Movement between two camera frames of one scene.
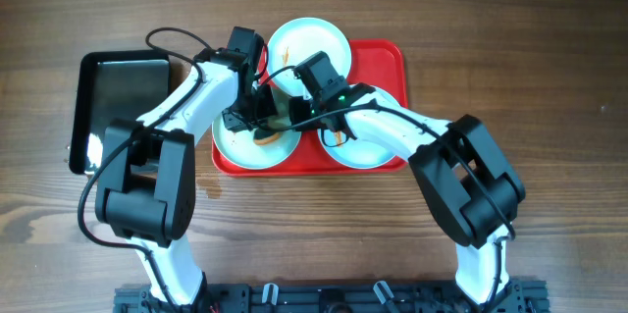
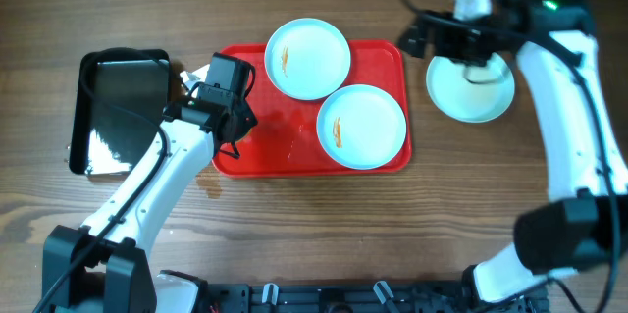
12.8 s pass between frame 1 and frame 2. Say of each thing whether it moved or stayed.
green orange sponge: moved
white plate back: stayed
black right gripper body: moved
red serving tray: stayed
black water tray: stayed
